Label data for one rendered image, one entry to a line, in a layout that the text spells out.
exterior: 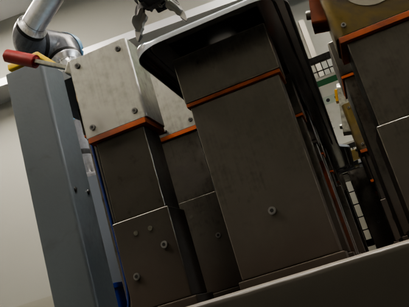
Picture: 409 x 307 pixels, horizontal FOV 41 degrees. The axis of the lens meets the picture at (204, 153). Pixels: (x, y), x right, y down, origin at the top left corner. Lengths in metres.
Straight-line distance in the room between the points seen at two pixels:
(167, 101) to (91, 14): 3.92
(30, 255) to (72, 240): 3.73
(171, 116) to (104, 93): 0.26
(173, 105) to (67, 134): 0.20
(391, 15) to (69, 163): 0.51
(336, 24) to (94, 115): 0.33
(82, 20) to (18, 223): 1.75
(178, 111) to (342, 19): 0.40
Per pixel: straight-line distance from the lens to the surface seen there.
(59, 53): 1.91
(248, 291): 0.22
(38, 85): 0.93
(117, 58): 0.75
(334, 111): 2.35
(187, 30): 0.66
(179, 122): 0.97
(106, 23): 4.80
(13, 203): 4.69
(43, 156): 0.89
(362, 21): 0.69
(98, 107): 0.75
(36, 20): 1.83
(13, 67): 0.97
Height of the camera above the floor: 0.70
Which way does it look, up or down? 15 degrees up
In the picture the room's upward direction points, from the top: 17 degrees counter-clockwise
